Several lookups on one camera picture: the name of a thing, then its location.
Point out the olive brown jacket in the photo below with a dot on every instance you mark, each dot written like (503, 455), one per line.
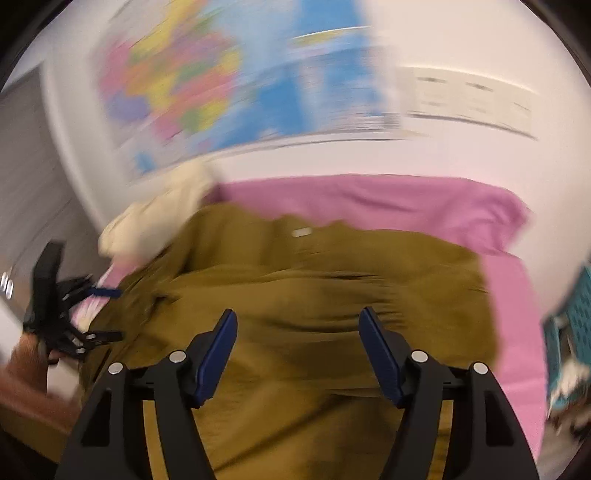
(300, 300)

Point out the cream cloth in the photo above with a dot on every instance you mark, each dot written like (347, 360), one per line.
(152, 221)

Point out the pink blanket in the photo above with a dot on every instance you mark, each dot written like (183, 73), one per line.
(392, 203)

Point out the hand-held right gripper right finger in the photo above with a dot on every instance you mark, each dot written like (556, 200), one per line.
(379, 357)

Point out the blue wall map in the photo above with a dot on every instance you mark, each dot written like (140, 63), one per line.
(337, 83)

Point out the person's left forearm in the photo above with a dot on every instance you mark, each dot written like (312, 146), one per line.
(32, 392)

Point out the teal plastic basket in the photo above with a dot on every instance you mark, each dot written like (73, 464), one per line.
(575, 318)

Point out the colourful wall map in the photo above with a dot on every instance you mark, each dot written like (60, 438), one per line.
(194, 83)

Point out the white wall switch panel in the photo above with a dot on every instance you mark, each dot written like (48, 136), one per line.
(471, 99)

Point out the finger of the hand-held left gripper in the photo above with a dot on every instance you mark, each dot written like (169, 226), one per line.
(105, 291)
(104, 337)

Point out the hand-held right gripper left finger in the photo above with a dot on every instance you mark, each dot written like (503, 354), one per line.
(216, 362)

